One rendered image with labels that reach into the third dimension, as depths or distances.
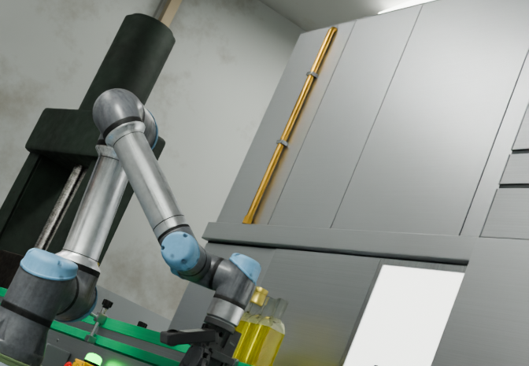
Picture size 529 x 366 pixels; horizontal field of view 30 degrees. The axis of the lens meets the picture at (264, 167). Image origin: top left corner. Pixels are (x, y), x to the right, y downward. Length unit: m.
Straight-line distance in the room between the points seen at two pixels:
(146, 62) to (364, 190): 2.68
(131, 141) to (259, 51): 4.26
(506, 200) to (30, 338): 1.03
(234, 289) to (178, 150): 3.95
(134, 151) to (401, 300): 0.69
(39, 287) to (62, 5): 3.97
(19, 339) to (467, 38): 1.37
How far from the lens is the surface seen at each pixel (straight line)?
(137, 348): 2.59
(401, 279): 2.28
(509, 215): 1.60
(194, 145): 6.09
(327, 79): 3.06
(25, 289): 2.11
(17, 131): 5.76
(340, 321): 2.38
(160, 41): 5.16
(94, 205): 2.27
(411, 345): 2.17
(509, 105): 2.36
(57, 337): 3.04
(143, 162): 2.13
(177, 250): 2.03
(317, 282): 2.52
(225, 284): 2.14
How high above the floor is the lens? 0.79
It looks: 15 degrees up
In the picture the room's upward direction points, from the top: 24 degrees clockwise
